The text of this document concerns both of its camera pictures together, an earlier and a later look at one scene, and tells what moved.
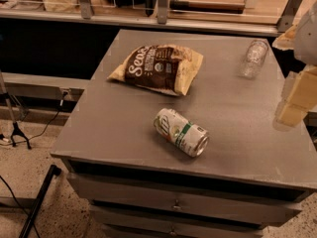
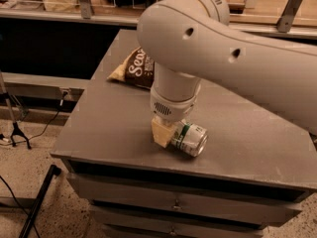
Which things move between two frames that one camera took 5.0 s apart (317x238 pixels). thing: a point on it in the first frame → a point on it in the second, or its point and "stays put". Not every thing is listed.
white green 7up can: (180, 132) stays put
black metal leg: (26, 230) stays put
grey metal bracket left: (85, 3) stays put
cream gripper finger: (301, 100) → (161, 130)
